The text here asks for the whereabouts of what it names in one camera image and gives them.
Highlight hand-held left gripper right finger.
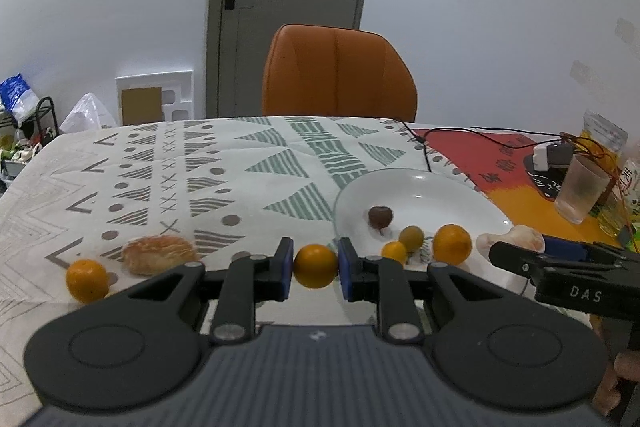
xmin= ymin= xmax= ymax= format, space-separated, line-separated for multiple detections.
xmin=336 ymin=236 xmax=523 ymax=346

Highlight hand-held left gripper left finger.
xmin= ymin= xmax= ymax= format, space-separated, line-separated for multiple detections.
xmin=106 ymin=236 xmax=296 ymax=346

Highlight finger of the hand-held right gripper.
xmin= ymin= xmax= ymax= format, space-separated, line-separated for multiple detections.
xmin=541 ymin=235 xmax=640 ymax=269
xmin=488 ymin=240 xmax=553 ymax=282

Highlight pink pomelo segment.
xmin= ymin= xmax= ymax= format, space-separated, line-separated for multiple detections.
xmin=474 ymin=224 xmax=546 ymax=259

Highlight small yellow kumquat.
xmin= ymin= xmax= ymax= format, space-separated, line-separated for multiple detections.
xmin=380 ymin=240 xmax=409 ymax=266
xmin=293 ymin=244 xmax=339 ymax=290

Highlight large orange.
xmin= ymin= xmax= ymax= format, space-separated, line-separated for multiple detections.
xmin=432 ymin=223 xmax=473 ymax=266

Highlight brown round longan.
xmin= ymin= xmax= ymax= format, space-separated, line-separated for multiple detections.
xmin=368 ymin=205 xmax=394 ymax=230

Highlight greenish round plum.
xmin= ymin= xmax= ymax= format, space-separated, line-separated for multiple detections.
xmin=398 ymin=225 xmax=426 ymax=253

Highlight white enamel plate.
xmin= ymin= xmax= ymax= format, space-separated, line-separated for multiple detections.
xmin=333 ymin=168 xmax=516 ymax=280

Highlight person's right hand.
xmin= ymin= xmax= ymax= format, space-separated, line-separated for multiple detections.
xmin=592 ymin=351 xmax=640 ymax=415

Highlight orange red cartoon mat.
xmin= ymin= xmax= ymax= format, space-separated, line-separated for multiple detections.
xmin=414 ymin=127 xmax=640 ymax=333

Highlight frosted plastic cup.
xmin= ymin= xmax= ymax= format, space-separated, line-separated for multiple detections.
xmin=554 ymin=155 xmax=612 ymax=225

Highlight clear plastic bottle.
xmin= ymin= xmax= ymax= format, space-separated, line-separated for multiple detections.
xmin=597 ymin=156 xmax=640 ymax=239

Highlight white charger block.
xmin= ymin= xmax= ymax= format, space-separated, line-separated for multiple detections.
xmin=532 ymin=143 xmax=577 ymax=171

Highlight green triangle patterned tablecloth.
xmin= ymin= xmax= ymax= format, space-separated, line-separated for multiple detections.
xmin=0 ymin=115 xmax=506 ymax=413

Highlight yellow clear snack packet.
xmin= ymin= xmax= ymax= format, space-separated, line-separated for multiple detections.
xmin=579 ymin=109 xmax=629 ymax=160

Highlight round flaky pastry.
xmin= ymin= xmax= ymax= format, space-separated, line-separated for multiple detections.
xmin=121 ymin=235 xmax=202 ymax=277

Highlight medium orange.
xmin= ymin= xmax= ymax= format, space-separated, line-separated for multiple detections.
xmin=65 ymin=259 xmax=110 ymax=305

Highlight orange leather chair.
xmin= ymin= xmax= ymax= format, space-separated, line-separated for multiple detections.
xmin=261 ymin=24 xmax=419 ymax=124

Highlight white foam packaging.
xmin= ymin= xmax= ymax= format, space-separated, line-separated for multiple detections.
xmin=114 ymin=69 xmax=194 ymax=126

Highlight grey door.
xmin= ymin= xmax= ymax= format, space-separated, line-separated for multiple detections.
xmin=205 ymin=0 xmax=379 ymax=118

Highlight black metal rack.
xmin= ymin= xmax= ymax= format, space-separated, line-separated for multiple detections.
xmin=14 ymin=96 xmax=62 ymax=148

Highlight blue white plastic bag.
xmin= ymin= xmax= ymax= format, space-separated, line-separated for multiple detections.
xmin=0 ymin=73 xmax=40 ymax=124

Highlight thin red wires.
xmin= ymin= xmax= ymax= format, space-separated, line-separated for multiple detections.
xmin=559 ymin=133 xmax=640 ymax=233

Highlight black cable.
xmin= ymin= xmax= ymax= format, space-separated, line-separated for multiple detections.
xmin=394 ymin=119 xmax=563 ymax=174

